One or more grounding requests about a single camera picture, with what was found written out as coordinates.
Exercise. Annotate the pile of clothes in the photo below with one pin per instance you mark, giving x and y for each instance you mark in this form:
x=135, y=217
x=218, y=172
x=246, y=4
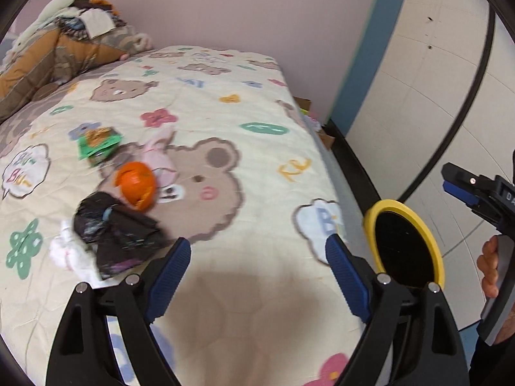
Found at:
x=92, y=20

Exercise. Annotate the pink paper scrap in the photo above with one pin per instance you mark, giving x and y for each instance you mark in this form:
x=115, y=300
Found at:
x=161, y=159

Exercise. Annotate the person's right hand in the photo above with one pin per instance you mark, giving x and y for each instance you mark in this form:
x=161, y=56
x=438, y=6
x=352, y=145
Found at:
x=489, y=265

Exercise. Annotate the yellow bin with black liner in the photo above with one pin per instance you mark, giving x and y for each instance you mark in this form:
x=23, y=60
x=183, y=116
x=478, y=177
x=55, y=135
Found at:
x=427, y=234

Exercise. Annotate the small white plush toy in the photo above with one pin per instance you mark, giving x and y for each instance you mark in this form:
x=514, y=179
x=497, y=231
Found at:
x=143, y=42

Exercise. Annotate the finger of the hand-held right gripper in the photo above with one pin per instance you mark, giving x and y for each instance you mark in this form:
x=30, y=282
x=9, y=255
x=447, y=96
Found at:
x=458, y=192

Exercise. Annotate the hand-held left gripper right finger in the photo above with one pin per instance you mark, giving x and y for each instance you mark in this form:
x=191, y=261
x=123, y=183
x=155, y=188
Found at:
x=348, y=277

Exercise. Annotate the orange mandarin peel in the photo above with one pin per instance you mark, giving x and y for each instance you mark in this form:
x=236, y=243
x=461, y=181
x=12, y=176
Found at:
x=134, y=183

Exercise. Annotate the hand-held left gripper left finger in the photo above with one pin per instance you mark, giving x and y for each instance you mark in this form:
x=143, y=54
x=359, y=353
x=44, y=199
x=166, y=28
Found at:
x=169, y=279

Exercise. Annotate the white wardrobe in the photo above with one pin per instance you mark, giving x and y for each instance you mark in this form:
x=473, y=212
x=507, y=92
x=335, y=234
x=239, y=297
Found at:
x=422, y=88

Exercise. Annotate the printed cardboard box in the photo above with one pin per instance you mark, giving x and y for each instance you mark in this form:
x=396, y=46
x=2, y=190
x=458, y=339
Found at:
x=326, y=140

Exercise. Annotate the white tissue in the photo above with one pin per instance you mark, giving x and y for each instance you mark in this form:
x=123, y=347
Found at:
x=66, y=254

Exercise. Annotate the black plastic bag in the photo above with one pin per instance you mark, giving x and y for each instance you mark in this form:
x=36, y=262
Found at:
x=118, y=237

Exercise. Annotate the long white plush toy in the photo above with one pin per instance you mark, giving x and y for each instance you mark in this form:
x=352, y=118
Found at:
x=60, y=2

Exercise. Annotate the green snack packet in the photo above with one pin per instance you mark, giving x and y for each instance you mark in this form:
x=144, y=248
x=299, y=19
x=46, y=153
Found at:
x=98, y=145

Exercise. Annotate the person's right forearm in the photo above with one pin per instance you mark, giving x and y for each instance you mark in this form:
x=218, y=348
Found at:
x=507, y=325

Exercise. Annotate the open plain cardboard box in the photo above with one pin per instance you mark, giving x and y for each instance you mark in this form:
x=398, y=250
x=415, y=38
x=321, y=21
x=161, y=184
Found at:
x=302, y=104

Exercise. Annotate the bear print quilted blanket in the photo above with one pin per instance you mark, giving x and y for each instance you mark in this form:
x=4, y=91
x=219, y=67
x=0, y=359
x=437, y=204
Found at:
x=249, y=249

